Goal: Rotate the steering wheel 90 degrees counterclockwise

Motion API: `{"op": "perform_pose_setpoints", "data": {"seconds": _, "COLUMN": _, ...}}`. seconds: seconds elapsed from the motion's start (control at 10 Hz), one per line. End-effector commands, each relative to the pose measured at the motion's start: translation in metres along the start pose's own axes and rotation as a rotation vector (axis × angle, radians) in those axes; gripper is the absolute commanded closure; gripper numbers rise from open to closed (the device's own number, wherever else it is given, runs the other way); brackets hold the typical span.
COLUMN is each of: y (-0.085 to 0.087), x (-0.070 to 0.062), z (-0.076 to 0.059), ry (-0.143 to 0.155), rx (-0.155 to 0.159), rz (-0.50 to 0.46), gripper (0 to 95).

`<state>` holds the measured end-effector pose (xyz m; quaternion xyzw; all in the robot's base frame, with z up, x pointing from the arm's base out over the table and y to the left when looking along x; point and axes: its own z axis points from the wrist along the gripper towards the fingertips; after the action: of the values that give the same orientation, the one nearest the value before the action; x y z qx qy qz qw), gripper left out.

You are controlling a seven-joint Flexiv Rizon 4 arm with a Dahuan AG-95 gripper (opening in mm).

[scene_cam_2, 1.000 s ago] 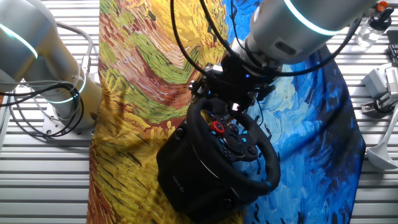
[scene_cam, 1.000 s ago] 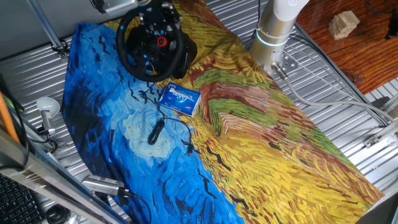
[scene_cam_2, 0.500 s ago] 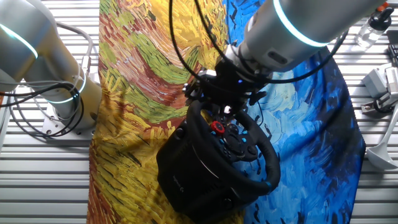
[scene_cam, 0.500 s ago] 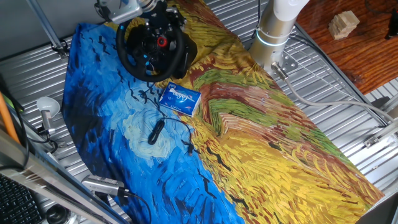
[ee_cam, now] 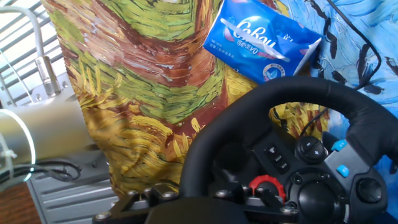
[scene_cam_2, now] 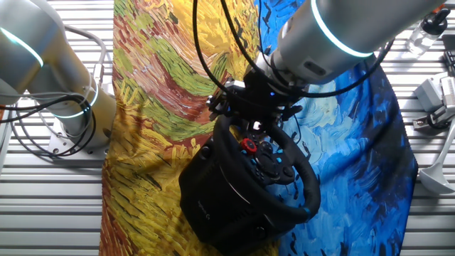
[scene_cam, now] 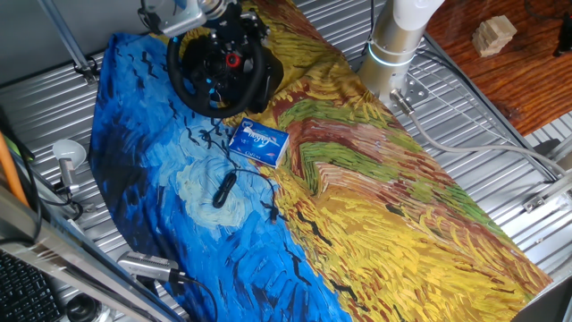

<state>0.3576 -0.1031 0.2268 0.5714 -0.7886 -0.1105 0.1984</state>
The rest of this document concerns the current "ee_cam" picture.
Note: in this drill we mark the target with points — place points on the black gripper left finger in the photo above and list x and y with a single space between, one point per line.
161 194

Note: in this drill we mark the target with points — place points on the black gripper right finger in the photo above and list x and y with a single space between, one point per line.
264 214

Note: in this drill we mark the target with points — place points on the black steering wheel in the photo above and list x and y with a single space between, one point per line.
295 90

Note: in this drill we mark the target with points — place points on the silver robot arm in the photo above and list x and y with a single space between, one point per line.
46 130

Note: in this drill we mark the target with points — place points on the painted blue yellow cloth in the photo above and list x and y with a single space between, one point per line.
140 77

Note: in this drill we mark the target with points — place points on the blue tissue pack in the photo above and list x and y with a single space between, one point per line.
258 37

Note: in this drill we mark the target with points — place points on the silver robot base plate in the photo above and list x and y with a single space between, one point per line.
90 168

